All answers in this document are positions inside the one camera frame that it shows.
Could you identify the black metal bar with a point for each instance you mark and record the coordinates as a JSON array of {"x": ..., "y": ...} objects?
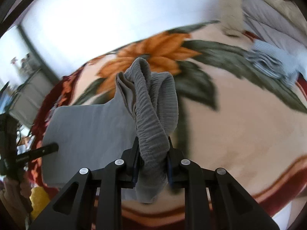
[{"x": 14, "y": 0}]

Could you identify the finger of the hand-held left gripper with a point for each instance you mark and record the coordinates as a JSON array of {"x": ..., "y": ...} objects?
[{"x": 40, "y": 152}]

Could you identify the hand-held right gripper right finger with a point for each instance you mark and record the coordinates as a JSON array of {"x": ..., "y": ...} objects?
[{"x": 169, "y": 172}]

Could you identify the grey pants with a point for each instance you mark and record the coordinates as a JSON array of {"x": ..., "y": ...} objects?
[{"x": 84, "y": 129}]

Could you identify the floral plush blanket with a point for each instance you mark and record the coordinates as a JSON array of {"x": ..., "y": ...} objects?
[{"x": 239, "y": 136}]

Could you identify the person's left hand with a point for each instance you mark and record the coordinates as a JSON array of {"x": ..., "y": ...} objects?
[{"x": 9, "y": 201}]

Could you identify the folded light blue cloth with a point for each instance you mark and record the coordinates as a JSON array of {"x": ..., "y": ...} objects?
[{"x": 268, "y": 60}]

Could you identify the beige puffer jacket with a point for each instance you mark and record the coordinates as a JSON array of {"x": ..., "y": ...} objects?
[{"x": 233, "y": 7}]

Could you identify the yellow plush cloth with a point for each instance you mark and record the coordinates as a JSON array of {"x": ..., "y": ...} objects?
[{"x": 39, "y": 201}]

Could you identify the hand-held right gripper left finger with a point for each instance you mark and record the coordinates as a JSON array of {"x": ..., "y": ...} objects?
[{"x": 135, "y": 172}]

